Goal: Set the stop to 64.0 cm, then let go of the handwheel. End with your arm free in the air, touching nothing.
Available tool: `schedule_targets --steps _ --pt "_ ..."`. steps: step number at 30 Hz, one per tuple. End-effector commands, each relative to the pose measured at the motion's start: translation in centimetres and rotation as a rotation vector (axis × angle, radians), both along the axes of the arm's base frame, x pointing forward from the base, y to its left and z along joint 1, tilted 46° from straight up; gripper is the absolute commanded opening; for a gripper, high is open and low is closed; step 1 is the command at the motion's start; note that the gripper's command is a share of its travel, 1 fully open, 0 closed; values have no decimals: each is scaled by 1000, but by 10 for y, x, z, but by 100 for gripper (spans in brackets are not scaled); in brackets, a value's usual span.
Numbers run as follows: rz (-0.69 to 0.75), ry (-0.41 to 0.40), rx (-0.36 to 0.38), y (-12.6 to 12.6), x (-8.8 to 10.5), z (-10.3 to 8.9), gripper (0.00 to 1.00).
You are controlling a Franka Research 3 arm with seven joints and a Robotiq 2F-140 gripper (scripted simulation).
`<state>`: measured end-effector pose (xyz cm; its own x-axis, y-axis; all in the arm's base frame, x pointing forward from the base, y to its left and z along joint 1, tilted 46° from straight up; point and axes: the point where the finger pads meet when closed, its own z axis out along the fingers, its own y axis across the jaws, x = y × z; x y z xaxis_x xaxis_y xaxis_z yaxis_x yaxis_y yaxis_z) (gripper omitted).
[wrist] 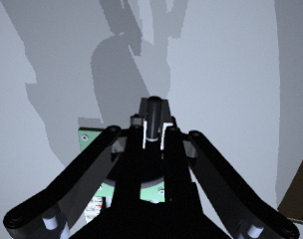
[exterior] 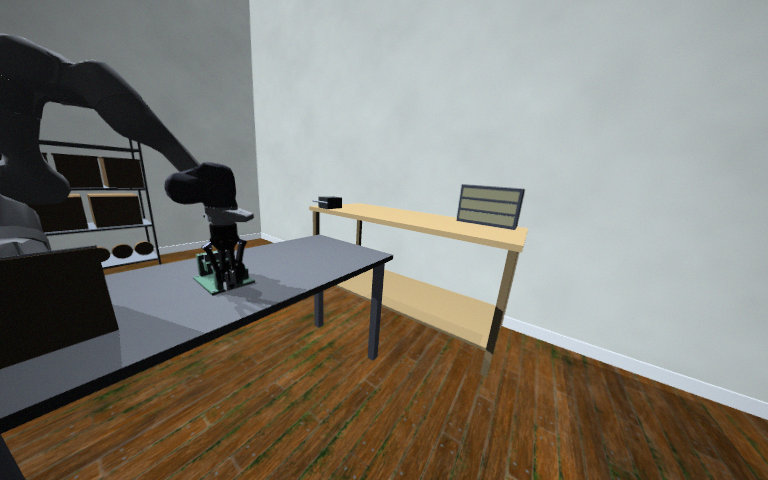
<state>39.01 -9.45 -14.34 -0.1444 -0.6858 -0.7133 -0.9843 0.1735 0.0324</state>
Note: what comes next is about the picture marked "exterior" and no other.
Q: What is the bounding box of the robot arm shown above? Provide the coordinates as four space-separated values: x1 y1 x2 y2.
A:
0 33 254 257

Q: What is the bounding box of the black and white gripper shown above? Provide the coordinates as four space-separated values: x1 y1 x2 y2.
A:
201 222 247 291

